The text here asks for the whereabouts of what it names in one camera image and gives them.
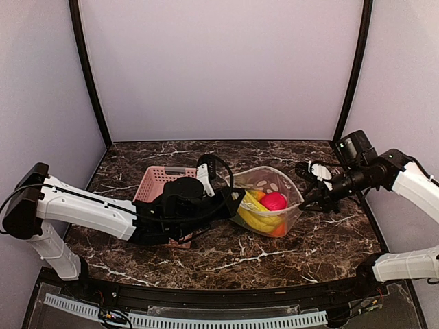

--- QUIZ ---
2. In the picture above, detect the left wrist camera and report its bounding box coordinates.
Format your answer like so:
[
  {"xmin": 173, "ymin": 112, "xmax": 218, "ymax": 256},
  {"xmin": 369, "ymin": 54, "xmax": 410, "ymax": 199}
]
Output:
[{"xmin": 159, "ymin": 154, "xmax": 233, "ymax": 221}]

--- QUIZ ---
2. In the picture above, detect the right black frame post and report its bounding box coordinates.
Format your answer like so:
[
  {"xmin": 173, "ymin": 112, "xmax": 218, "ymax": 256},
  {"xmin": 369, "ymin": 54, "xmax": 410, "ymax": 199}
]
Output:
[{"xmin": 332, "ymin": 0, "xmax": 374, "ymax": 143}]

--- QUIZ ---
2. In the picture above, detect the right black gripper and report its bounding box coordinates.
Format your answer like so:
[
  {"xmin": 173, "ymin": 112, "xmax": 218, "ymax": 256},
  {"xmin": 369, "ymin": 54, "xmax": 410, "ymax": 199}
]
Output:
[{"xmin": 299, "ymin": 162, "xmax": 370, "ymax": 213}]

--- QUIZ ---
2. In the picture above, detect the pink plastic basket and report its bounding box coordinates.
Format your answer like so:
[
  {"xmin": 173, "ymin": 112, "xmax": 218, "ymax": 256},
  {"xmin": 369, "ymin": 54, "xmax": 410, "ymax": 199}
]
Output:
[{"xmin": 130, "ymin": 166, "xmax": 196, "ymax": 249}]

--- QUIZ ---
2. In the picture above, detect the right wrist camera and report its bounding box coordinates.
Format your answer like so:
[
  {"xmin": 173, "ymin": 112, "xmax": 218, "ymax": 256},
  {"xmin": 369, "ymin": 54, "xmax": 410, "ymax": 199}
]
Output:
[{"xmin": 335, "ymin": 130, "xmax": 378, "ymax": 169}]

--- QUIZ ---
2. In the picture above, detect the yellow toy banana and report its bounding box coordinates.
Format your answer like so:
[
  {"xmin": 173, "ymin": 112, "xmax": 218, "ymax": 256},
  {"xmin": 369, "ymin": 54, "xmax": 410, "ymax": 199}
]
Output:
[{"xmin": 238, "ymin": 190, "xmax": 285, "ymax": 236}]

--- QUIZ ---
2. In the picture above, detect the clear dotted zip bag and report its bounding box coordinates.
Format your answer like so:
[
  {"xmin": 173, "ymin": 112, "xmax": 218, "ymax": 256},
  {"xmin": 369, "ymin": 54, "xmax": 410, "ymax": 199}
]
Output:
[{"xmin": 233, "ymin": 166, "xmax": 304, "ymax": 238}]

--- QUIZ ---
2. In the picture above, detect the white slotted cable duct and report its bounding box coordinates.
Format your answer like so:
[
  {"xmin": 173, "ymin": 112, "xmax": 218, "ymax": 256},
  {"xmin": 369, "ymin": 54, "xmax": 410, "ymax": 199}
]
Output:
[{"xmin": 44, "ymin": 293, "xmax": 328, "ymax": 328}]

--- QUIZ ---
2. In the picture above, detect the black frame post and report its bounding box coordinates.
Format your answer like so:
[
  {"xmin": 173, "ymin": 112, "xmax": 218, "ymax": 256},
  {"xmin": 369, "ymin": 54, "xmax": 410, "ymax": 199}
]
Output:
[
  {"xmin": 332, "ymin": 0, "xmax": 374, "ymax": 143},
  {"xmin": 68, "ymin": 0, "xmax": 112, "ymax": 149}
]

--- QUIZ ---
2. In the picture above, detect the orange toy fruit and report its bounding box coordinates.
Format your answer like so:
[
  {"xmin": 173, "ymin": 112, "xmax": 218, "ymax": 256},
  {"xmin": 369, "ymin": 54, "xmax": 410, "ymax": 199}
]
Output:
[{"xmin": 270, "ymin": 223, "xmax": 287, "ymax": 238}]

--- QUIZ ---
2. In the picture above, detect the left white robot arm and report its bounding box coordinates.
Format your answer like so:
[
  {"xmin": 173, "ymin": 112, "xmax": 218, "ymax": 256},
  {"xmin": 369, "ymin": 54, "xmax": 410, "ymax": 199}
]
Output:
[{"xmin": 1, "ymin": 160, "xmax": 246, "ymax": 299}]

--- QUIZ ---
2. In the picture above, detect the black front rail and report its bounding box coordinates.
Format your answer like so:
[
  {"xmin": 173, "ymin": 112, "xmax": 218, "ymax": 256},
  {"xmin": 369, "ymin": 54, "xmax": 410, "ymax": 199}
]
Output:
[{"xmin": 40, "ymin": 270, "xmax": 405, "ymax": 316}]

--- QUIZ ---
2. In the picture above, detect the red toy fruit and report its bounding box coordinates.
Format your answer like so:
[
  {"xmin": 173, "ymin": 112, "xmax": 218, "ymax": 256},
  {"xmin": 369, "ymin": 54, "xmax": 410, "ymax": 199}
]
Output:
[{"xmin": 259, "ymin": 192, "xmax": 287, "ymax": 211}]

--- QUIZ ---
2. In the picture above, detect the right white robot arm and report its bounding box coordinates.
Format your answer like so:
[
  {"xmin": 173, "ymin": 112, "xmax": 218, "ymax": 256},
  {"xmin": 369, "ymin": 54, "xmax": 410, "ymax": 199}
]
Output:
[{"xmin": 295, "ymin": 147, "xmax": 438, "ymax": 297}]

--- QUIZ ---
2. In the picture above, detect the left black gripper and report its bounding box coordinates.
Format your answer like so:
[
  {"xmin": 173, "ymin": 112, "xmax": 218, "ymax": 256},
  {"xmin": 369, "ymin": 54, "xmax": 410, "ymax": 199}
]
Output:
[{"xmin": 174, "ymin": 185, "xmax": 246, "ymax": 240}]

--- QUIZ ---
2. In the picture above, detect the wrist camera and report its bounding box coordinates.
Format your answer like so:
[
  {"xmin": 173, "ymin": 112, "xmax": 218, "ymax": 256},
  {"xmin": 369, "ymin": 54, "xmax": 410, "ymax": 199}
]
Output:
[
  {"xmin": 159, "ymin": 154, "xmax": 233, "ymax": 221},
  {"xmin": 335, "ymin": 130, "xmax": 378, "ymax": 169}
]

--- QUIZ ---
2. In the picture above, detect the left black frame post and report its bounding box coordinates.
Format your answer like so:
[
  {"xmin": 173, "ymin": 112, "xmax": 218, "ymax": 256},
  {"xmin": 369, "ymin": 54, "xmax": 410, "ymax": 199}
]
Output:
[{"xmin": 68, "ymin": 0, "xmax": 112, "ymax": 149}]

